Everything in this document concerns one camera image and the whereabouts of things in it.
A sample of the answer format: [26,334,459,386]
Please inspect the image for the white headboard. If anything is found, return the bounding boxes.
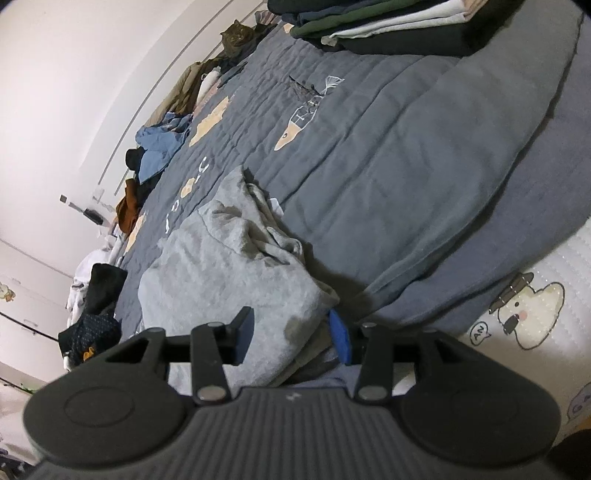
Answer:
[81,0,273,204]

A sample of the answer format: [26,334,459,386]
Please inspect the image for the black hairbrush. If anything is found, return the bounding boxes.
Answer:
[68,202,105,226]

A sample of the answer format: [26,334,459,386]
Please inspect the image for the large black garment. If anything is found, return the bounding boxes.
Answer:
[83,263,127,317]

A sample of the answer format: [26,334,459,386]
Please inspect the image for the black wire eyeglasses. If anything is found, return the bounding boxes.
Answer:
[288,74,324,100]

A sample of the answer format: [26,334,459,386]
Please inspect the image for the white cloth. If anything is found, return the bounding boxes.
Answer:
[198,69,222,100]

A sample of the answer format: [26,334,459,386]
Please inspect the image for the dark grey garment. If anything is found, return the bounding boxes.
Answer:
[217,60,250,88]

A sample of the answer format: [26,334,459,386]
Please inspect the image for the beige garment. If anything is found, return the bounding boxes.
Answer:
[145,58,222,127]

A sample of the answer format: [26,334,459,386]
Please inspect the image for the white wardrobe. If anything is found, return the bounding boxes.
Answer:
[0,237,77,393]

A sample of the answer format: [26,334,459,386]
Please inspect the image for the grey long-sleeve shirt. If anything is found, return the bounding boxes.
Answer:
[137,165,342,388]

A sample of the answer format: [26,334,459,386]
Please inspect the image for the brown garment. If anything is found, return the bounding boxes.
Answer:
[115,178,141,234]

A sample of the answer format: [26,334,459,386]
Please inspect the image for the dark blue patterned garment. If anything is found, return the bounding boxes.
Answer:
[58,309,123,370]

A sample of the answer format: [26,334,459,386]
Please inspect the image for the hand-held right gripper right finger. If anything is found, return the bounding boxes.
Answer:
[329,309,465,406]

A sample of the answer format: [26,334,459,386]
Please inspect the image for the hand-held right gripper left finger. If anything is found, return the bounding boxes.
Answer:
[104,307,256,406]

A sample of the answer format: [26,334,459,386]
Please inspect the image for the tabby cat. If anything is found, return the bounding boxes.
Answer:
[221,20,257,58]

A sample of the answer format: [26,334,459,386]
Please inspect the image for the grey quilted blanket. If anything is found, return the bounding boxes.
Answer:
[111,0,591,388]

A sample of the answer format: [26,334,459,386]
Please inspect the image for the blue denim garment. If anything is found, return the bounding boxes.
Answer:
[135,113,192,183]

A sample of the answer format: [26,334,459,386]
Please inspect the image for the stack of folded clothes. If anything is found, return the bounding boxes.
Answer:
[268,0,492,56]

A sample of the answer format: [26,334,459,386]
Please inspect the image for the white cartoon-print bed sheet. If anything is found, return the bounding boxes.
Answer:
[392,222,591,444]

